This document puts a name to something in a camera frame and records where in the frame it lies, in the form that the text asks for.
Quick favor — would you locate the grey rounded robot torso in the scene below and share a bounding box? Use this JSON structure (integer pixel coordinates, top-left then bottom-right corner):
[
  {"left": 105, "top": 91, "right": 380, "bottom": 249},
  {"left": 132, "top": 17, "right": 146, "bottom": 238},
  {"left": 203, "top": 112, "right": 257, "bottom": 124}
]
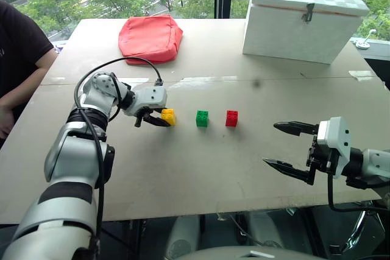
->
[{"left": 175, "top": 244, "right": 316, "bottom": 260}]

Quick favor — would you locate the clear tape strip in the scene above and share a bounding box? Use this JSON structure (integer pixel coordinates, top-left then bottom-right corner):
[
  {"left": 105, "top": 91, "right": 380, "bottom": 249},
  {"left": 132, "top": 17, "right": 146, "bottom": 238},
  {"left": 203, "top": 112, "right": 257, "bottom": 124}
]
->
[{"left": 347, "top": 69, "right": 377, "bottom": 79}]

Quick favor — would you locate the white lidded box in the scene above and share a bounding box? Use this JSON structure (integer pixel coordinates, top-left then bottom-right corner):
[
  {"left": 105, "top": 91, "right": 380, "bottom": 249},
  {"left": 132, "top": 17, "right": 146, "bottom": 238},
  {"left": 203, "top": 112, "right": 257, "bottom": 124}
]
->
[{"left": 242, "top": 0, "right": 371, "bottom": 65}]

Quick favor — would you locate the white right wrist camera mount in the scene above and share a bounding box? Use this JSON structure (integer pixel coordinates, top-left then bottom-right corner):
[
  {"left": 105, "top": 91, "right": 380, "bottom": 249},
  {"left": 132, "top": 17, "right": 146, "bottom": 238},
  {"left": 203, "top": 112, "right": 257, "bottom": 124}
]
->
[{"left": 316, "top": 116, "right": 352, "bottom": 179}]

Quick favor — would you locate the grey rounded robot leg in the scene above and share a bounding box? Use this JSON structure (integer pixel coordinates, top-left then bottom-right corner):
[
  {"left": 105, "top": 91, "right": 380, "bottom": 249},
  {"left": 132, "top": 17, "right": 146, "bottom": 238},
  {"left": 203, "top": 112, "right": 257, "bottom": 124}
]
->
[
  {"left": 244, "top": 210, "right": 286, "bottom": 249},
  {"left": 164, "top": 214, "right": 202, "bottom": 259}
]

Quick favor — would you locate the green toy brick cube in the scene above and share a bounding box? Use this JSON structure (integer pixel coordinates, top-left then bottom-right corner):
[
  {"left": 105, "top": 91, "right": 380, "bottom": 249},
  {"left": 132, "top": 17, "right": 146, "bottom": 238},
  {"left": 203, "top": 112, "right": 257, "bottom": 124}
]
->
[{"left": 195, "top": 110, "right": 210, "bottom": 128}]

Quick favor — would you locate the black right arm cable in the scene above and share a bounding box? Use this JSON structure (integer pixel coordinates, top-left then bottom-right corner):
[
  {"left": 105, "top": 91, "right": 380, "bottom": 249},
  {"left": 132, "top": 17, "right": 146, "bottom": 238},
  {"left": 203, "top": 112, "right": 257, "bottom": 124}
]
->
[{"left": 327, "top": 170, "right": 390, "bottom": 214}]

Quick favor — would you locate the red fabric bag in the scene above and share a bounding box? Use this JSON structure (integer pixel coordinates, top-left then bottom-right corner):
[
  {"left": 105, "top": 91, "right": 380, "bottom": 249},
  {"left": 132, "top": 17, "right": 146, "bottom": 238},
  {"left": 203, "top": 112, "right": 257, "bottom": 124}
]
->
[{"left": 118, "top": 13, "right": 184, "bottom": 66}]

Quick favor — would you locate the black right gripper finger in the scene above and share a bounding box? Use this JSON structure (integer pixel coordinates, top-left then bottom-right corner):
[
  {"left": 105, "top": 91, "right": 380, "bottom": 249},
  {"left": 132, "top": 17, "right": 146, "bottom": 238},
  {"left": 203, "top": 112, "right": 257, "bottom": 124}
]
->
[
  {"left": 273, "top": 121, "right": 319, "bottom": 137},
  {"left": 262, "top": 158, "right": 316, "bottom": 186}
]

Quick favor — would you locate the chrome curved tube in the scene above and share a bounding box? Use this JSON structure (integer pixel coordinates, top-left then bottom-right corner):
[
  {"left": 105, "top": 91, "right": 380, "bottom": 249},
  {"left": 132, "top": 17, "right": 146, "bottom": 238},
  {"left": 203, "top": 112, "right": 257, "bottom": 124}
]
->
[{"left": 328, "top": 201, "right": 374, "bottom": 255}]

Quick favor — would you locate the grey metal box latch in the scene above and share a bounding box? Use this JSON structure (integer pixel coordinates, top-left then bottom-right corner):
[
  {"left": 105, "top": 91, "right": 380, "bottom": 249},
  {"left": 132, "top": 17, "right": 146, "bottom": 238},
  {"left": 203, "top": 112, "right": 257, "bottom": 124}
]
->
[{"left": 301, "top": 2, "right": 316, "bottom": 24}]

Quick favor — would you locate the person in black shirt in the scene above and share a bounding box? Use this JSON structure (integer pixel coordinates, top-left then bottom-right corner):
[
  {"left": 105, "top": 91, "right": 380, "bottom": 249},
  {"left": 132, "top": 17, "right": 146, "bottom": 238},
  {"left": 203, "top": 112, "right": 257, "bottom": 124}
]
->
[{"left": 0, "top": 0, "right": 55, "bottom": 99}]

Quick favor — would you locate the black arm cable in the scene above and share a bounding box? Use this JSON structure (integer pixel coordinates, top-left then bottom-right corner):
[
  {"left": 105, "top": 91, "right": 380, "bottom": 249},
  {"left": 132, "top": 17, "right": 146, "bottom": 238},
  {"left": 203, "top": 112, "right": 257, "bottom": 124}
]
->
[
  {"left": 327, "top": 170, "right": 390, "bottom": 214},
  {"left": 74, "top": 57, "right": 165, "bottom": 260}
]

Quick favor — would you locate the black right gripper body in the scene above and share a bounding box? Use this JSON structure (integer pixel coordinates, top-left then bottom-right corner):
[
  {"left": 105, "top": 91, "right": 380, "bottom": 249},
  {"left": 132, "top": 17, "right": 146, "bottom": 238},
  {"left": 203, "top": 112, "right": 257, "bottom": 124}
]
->
[{"left": 306, "top": 136, "right": 333, "bottom": 174}]

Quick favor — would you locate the yellow toy brick cube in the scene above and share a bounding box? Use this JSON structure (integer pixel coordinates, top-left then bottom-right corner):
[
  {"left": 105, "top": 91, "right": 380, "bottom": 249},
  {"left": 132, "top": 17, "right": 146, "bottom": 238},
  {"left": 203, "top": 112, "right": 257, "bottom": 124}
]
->
[{"left": 160, "top": 108, "right": 177, "bottom": 127}]

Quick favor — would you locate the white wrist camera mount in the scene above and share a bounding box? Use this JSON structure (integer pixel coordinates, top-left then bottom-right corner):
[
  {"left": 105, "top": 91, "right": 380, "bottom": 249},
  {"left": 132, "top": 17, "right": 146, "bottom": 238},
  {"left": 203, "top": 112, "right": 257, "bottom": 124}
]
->
[
  {"left": 316, "top": 116, "right": 352, "bottom": 179},
  {"left": 122, "top": 86, "right": 168, "bottom": 117}
]

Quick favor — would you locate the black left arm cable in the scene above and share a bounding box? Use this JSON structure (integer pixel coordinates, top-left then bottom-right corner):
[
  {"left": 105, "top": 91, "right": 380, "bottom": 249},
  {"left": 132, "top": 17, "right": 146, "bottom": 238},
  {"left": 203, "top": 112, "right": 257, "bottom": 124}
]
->
[{"left": 74, "top": 57, "right": 165, "bottom": 260}]

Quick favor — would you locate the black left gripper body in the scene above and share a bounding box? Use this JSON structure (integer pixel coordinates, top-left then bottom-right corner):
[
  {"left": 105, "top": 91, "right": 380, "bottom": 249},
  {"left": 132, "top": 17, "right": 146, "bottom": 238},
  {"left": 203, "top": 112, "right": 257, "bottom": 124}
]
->
[{"left": 137, "top": 106, "right": 157, "bottom": 120}]

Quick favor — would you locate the person's bare hand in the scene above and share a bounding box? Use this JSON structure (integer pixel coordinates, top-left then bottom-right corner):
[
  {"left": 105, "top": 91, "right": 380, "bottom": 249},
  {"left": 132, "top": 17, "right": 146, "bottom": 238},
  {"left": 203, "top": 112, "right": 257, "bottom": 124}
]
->
[{"left": 0, "top": 104, "right": 15, "bottom": 141}]

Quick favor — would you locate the small white stand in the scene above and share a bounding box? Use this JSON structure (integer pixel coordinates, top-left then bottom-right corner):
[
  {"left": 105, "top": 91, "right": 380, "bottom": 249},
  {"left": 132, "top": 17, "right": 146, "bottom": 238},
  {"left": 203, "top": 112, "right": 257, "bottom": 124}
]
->
[{"left": 355, "top": 29, "right": 378, "bottom": 49}]

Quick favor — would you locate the red toy brick cube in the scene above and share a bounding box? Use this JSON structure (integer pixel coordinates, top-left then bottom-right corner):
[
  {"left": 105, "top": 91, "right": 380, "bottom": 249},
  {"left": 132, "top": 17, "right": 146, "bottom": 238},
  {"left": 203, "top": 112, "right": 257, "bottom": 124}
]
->
[{"left": 225, "top": 110, "right": 239, "bottom": 128}]

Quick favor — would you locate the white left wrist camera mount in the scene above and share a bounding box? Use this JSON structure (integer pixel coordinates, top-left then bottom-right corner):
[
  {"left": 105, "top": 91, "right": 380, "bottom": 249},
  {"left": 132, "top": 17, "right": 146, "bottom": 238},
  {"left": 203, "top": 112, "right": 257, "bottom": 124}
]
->
[{"left": 122, "top": 86, "right": 168, "bottom": 117}]

